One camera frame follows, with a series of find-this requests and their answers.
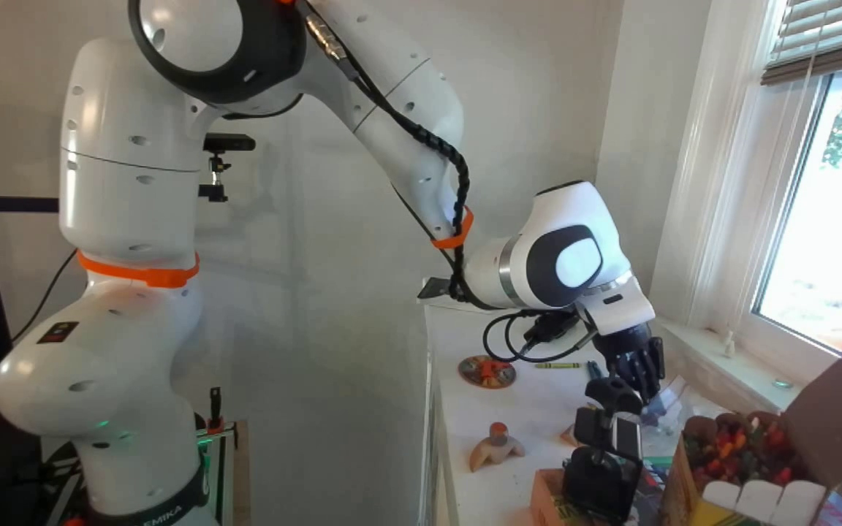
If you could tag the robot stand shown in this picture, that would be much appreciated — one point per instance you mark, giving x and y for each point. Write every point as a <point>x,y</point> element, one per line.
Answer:
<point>227,467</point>

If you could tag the small round disc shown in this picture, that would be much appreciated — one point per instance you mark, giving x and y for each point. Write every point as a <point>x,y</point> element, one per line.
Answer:
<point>783,383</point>

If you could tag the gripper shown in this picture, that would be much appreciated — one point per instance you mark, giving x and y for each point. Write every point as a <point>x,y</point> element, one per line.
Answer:
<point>629,349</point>

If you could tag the clear plastic bag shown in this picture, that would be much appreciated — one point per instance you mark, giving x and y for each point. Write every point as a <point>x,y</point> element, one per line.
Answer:
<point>666,405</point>

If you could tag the round disc with orange piece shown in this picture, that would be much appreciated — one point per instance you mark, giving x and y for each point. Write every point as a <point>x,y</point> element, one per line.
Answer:
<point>487,372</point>

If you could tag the camera on mount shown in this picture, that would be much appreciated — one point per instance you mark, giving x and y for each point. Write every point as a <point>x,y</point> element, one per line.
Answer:
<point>225,142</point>

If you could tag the colourful book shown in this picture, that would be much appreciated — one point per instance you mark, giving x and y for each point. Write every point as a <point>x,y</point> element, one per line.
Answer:
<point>656,489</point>

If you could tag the window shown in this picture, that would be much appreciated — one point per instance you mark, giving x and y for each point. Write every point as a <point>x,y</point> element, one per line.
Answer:
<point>830,219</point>

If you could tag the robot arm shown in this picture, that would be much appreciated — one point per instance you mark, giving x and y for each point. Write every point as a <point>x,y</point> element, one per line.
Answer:
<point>129,219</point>

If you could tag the green crayon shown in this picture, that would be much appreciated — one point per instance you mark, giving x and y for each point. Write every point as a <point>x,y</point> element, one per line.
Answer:
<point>558,365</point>

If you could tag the black clamp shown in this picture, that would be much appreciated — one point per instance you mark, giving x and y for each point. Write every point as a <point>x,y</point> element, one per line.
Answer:
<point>214,413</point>

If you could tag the grey flat object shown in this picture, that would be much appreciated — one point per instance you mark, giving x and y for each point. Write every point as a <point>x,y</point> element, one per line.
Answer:
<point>434,288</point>

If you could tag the small white figurine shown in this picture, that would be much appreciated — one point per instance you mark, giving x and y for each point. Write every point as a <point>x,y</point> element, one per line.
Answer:
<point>729,345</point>

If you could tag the wooden toy figure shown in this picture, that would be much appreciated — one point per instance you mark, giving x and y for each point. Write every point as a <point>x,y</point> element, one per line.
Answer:
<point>495,447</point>

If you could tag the cardboard crayon box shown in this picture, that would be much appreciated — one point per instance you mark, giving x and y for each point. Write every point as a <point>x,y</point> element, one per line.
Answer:
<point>837,416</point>

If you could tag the blue crayon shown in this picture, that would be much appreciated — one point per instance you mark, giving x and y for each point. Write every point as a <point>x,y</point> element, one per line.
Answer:
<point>594,369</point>

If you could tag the small orange box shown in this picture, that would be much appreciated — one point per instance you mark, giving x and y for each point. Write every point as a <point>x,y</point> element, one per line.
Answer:
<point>547,500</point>

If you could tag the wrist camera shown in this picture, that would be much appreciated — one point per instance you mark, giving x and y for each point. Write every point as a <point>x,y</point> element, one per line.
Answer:
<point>552,326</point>

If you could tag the window blind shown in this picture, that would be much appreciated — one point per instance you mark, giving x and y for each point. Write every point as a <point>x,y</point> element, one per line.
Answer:
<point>823,36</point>

